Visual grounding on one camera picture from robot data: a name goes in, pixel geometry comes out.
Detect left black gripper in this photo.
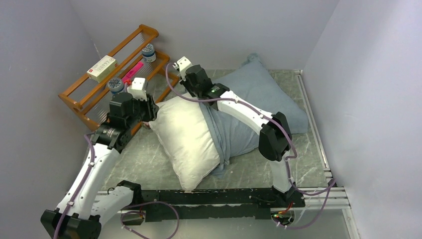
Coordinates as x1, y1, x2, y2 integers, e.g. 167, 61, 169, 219
126, 93, 159, 128

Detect white pillow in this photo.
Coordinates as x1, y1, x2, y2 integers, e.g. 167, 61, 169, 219
149, 97, 220, 192

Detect blue grey pillow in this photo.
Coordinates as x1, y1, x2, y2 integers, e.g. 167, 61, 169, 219
198, 53, 309, 179

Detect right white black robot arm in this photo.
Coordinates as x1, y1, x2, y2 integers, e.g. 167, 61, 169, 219
173, 63, 304, 207

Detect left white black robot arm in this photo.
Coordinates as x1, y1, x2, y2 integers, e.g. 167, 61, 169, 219
40, 92, 159, 239

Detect near blue white jar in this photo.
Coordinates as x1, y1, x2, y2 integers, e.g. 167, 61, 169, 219
106, 78, 128, 95

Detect blue white jar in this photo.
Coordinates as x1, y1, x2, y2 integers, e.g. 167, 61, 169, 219
106, 78, 128, 95
141, 43, 156, 63

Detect wooden tiered shelf rack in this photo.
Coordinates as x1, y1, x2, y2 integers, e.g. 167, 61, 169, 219
58, 24, 170, 131

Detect far blue white jar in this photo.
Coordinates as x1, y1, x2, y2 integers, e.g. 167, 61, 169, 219
141, 43, 156, 63

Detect white cardboard box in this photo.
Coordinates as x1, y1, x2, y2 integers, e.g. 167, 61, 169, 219
87, 55, 118, 83

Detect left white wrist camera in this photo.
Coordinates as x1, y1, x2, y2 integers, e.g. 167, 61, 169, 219
127, 77, 147, 101

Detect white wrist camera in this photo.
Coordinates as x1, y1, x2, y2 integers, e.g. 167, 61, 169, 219
127, 77, 147, 101
173, 56, 192, 78

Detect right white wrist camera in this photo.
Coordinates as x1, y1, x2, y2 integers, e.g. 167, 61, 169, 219
173, 56, 192, 78

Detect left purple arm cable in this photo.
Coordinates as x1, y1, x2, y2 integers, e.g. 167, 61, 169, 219
52, 131, 96, 239

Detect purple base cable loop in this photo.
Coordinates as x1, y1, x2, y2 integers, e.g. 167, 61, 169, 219
120, 201, 180, 239

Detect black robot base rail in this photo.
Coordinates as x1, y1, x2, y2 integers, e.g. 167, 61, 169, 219
124, 188, 305, 222

